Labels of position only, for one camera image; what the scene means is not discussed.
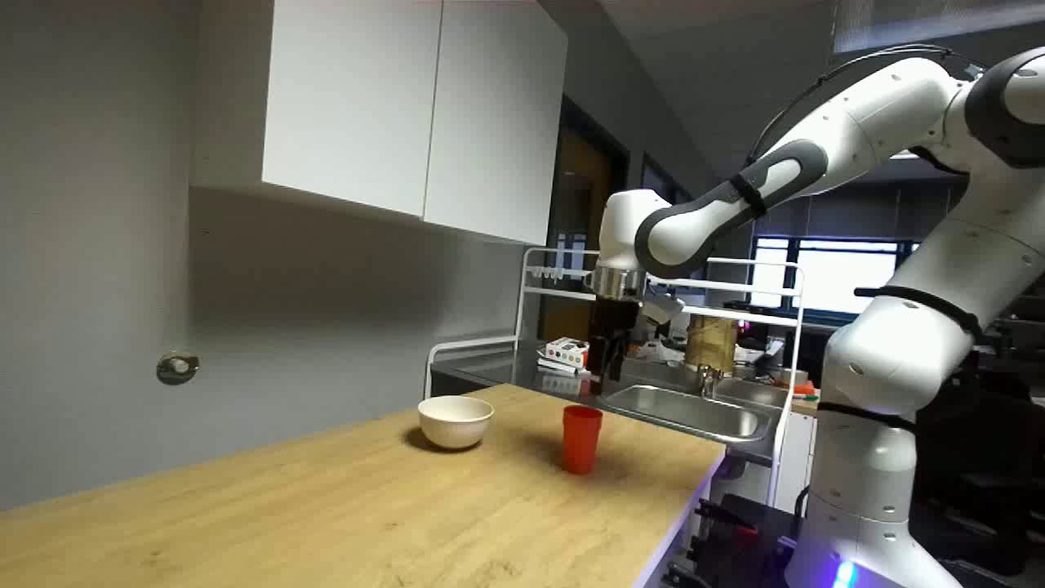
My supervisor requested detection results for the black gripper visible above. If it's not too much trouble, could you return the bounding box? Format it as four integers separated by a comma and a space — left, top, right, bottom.
583, 294, 648, 386

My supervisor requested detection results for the red plastic cup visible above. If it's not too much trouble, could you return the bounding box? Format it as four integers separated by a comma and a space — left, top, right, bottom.
557, 403, 603, 477

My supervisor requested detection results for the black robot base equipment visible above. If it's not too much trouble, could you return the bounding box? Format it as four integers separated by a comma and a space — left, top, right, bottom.
664, 489, 808, 588

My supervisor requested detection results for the white ceramic bowl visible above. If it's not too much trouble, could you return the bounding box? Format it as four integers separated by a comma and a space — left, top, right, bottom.
415, 396, 495, 453

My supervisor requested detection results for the red and white box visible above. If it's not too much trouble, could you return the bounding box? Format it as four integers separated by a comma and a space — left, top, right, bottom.
539, 334, 593, 377

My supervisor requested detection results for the stainless steel sink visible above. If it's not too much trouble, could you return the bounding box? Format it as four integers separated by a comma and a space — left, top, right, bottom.
593, 384, 778, 447

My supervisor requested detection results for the brown jar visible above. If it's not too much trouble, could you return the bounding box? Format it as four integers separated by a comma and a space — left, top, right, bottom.
685, 313, 741, 374

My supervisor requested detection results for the white cabinet door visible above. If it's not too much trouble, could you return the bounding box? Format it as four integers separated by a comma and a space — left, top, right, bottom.
420, 0, 572, 250
259, 0, 446, 219

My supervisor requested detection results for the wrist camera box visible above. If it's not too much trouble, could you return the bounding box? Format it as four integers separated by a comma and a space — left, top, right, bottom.
638, 287, 692, 338

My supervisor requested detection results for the white metal wire rack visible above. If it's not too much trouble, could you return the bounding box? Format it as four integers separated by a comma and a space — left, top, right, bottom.
420, 246, 809, 518

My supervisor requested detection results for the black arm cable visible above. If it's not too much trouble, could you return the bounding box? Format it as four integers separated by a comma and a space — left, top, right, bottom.
747, 40, 968, 169

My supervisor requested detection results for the round grey wall fixture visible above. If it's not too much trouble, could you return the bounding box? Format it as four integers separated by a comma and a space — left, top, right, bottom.
153, 351, 202, 389

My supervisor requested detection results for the white wall cabinet body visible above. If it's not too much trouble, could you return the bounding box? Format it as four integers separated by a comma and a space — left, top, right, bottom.
186, 0, 273, 203

